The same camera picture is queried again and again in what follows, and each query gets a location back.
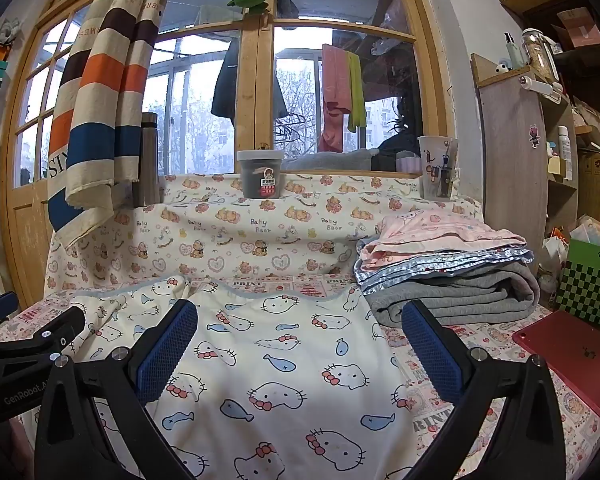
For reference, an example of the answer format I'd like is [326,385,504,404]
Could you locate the pink printed bed sheet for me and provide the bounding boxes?
[0,274,600,480]

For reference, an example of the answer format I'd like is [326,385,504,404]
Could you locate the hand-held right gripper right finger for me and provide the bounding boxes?
[380,300,567,480]

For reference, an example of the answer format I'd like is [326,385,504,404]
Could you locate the glass jar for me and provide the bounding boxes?
[521,28,561,83]

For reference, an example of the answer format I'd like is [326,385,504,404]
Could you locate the white cat print pants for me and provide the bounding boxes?
[22,275,421,480]

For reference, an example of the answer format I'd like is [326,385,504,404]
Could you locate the pink box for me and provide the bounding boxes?
[557,7,600,51]

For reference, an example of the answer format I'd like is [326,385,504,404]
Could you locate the clothes hangers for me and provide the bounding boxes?
[272,112,308,148]

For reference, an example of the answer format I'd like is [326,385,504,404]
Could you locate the white spray bottle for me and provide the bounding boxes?
[557,126,573,182]

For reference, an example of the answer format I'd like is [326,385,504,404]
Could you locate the dark lidded container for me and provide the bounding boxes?
[236,149,284,200]

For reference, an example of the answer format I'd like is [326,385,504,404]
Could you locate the green checkered box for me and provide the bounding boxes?
[555,239,600,331]

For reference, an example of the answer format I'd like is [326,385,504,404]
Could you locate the wooden window frame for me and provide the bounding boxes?
[2,0,456,311]

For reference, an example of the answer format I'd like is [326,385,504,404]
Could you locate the pink hanging towel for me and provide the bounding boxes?
[320,44,353,153]

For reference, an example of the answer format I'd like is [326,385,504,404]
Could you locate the striped towel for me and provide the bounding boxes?
[47,0,181,248]

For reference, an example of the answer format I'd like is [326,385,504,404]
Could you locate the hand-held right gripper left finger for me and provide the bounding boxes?
[34,298,199,480]

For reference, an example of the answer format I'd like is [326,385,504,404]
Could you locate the dark hanging jacket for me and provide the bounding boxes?
[211,40,288,128]

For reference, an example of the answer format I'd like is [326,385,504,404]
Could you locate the wooden shelf unit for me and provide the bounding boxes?
[470,52,581,256]

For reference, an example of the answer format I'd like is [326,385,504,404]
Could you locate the cluttered wooden wall shelf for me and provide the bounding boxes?
[500,0,600,161]

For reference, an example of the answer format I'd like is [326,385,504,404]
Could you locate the yellow-green hanging cloth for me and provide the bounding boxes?
[346,51,367,133]

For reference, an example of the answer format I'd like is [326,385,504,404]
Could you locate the pale green bottle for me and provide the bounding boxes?
[504,32,526,70]

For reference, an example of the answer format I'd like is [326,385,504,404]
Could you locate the bear print cream cloth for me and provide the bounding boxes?
[45,172,483,306]

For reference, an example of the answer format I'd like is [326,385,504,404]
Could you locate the grey thermos bottle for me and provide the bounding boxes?
[132,112,162,208]

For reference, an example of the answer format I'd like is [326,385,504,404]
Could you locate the folded pink grey blanket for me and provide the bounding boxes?
[354,210,541,328]

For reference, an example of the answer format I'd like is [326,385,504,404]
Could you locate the white lint roller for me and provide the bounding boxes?
[518,76,565,103]

